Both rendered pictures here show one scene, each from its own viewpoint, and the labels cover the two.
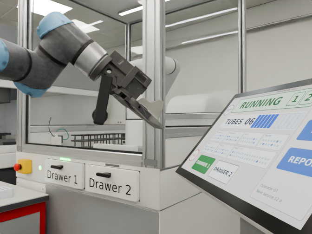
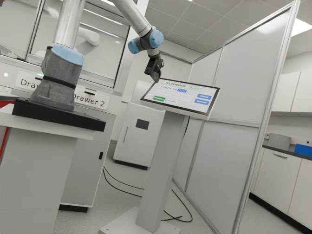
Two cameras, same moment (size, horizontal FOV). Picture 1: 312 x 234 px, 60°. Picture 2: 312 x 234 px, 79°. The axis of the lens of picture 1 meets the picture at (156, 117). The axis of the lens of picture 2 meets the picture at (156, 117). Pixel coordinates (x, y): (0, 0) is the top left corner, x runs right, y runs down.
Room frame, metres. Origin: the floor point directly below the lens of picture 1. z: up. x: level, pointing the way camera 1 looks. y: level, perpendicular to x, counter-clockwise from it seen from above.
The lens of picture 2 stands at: (-0.15, 1.01, 0.85)
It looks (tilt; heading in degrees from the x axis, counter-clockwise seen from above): 1 degrees up; 306
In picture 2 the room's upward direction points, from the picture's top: 15 degrees clockwise
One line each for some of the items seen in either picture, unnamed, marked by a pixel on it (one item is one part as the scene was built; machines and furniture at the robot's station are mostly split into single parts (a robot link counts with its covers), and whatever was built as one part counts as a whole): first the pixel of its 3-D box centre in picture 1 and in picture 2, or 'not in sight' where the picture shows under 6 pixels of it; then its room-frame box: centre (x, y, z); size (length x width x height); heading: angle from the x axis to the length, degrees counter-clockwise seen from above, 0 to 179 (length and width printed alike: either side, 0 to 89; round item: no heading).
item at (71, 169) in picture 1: (63, 172); (41, 84); (1.27, 0.43, 0.87); 0.29 x 0.02 x 0.11; 53
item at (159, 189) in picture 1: (137, 161); (61, 90); (1.64, 0.11, 0.87); 1.02 x 0.95 x 0.14; 53
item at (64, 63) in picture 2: not in sight; (65, 64); (0.60, 0.65, 0.96); 0.13 x 0.12 x 0.14; 165
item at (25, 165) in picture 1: (23, 166); not in sight; (1.46, 0.71, 0.88); 0.07 x 0.05 x 0.07; 53
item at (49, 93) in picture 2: not in sight; (56, 93); (0.59, 0.65, 0.85); 0.15 x 0.15 x 0.10
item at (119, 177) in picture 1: (110, 181); (88, 97); (1.09, 0.18, 0.87); 0.29 x 0.02 x 0.11; 53
